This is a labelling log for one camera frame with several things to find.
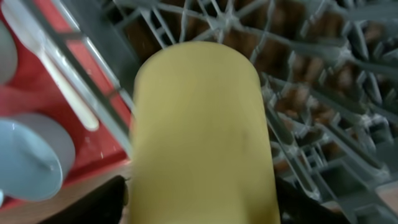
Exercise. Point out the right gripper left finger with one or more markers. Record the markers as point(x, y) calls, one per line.
point(103, 205)

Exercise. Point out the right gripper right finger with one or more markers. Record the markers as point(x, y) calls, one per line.
point(295, 207)

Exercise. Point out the yellow cup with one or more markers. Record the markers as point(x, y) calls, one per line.
point(201, 151)

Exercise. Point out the white plastic spoon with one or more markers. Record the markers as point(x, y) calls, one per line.
point(20, 22)

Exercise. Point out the green bowl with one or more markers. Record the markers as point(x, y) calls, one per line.
point(8, 55)

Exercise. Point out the grey dishwasher rack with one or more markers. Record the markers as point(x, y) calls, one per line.
point(333, 112)

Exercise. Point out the light blue bowl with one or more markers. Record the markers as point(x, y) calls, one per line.
point(37, 154)

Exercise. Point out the red serving tray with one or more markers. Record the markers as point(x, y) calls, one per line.
point(32, 90)

